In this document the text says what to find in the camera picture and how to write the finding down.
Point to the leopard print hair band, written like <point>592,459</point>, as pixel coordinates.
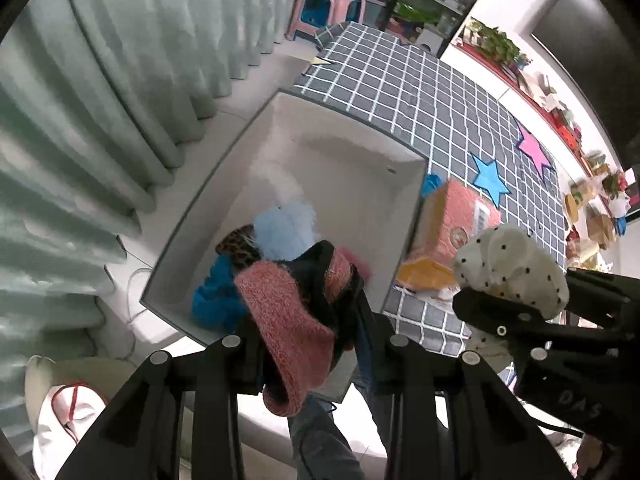
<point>237,247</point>

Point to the light blue fluffy headband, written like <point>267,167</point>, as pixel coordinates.
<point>282,230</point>

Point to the white polka dot scrunchie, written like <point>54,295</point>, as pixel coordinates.
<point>510,265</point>

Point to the pale green curtain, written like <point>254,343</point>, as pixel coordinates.
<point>125,60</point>

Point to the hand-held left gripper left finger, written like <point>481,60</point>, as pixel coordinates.
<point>247,355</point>

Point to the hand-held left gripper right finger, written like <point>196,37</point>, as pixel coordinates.
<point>367,360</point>

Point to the grey checkered star blanket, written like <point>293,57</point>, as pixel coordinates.
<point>450,110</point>

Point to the person's dark blue jeans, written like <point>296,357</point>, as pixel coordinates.
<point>320,445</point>

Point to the blue fuzzy cloth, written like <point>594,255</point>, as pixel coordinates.
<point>430,185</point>
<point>215,295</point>

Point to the pink patterned carton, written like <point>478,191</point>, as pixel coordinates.
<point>450,220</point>

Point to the grey storage box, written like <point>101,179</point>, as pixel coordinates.
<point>350,185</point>

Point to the pink and black knit hat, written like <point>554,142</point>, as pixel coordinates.
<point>290,320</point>

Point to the green potted plant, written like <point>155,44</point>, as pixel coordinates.
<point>500,40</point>

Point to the pile of snack packets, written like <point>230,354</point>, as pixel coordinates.
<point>600,225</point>

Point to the person's right hand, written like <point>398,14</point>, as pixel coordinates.
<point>595,455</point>

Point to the white bag with red trim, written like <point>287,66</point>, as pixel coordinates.
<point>55,410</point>

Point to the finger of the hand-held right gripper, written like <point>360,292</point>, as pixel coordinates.
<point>600,290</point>
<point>500,317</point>

